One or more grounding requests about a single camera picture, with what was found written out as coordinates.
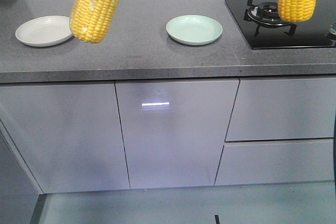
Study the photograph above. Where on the grey middle cabinet door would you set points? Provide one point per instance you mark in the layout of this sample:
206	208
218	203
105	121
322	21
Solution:
174	131

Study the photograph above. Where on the grey cabinet door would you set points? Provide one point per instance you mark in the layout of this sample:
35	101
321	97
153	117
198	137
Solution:
174	131
69	135

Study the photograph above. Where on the grey upper drawer front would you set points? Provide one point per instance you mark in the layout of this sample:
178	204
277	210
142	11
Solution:
283	109

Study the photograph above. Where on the grey drawer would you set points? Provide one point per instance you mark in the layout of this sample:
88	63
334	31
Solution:
273	162
283	109

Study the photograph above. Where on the grey lower drawer front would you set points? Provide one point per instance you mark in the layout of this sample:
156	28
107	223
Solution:
273	162

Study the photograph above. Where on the grey left cabinet door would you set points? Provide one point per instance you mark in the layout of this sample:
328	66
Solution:
69	135

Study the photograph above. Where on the black floor tape strip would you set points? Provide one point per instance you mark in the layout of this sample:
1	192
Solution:
217	219

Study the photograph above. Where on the black burner pan support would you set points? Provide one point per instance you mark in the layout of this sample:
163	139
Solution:
265	14

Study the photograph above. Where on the black glass gas hob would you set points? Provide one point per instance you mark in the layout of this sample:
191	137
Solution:
317	32

